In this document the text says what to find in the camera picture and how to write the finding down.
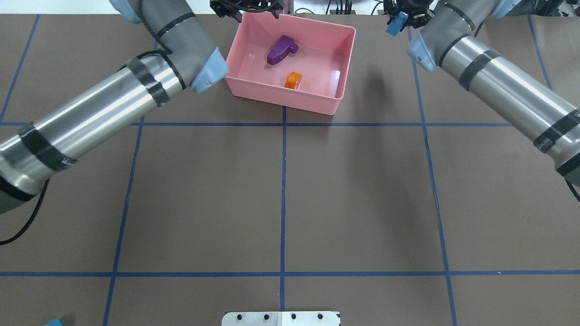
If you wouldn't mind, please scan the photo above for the orange toy block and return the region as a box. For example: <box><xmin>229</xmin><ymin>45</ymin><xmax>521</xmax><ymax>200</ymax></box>
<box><xmin>284</xmin><ymin>72</ymin><xmax>303</xmax><ymax>90</ymax></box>

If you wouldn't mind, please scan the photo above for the pink plastic box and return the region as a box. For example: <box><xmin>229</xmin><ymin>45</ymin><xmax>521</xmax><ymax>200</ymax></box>
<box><xmin>225</xmin><ymin>13</ymin><xmax>356</xmax><ymax>116</ymax></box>

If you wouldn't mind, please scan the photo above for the purple toy block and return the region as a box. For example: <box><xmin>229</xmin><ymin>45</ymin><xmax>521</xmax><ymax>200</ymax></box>
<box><xmin>266</xmin><ymin>35</ymin><xmax>299</xmax><ymax>65</ymax></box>

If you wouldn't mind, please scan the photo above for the small blue toy block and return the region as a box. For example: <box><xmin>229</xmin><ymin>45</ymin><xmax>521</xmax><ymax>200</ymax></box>
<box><xmin>386</xmin><ymin>12</ymin><xmax>409</xmax><ymax>36</ymax></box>

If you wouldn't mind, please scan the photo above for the long blue toy block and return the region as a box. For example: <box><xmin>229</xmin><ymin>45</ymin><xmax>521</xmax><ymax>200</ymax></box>
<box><xmin>43</xmin><ymin>319</ymin><xmax>63</xmax><ymax>326</ymax></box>

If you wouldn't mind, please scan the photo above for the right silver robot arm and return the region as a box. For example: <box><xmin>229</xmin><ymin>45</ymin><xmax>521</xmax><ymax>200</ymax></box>
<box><xmin>406</xmin><ymin>0</ymin><xmax>580</xmax><ymax>186</ymax></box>

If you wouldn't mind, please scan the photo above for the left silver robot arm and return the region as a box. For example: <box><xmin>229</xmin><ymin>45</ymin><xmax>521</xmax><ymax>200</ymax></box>
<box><xmin>0</xmin><ymin>0</ymin><xmax>228</xmax><ymax>213</ymax></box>

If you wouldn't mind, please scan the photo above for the white pedestal column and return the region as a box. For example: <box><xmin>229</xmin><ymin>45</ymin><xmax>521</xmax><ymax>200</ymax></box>
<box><xmin>221</xmin><ymin>310</ymin><xmax>341</xmax><ymax>326</ymax></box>

